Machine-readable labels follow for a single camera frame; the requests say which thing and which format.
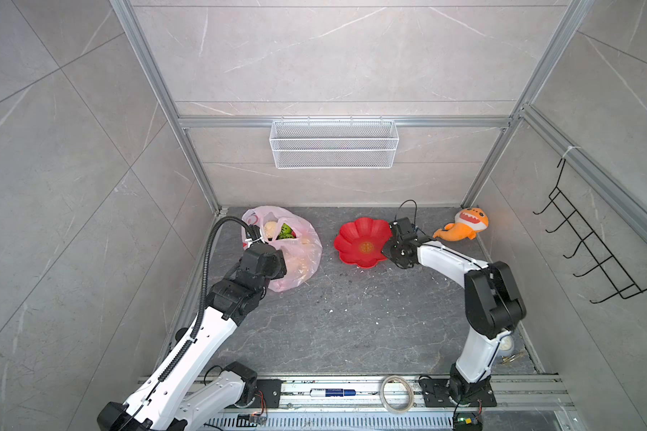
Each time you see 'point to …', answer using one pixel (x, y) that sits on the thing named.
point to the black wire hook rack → (626, 286)
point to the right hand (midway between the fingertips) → (388, 250)
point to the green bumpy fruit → (286, 233)
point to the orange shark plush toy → (468, 222)
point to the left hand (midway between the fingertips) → (273, 252)
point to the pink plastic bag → (293, 234)
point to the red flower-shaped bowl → (360, 242)
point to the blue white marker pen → (332, 392)
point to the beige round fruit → (270, 228)
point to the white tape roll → (382, 398)
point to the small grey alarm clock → (507, 346)
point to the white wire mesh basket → (333, 145)
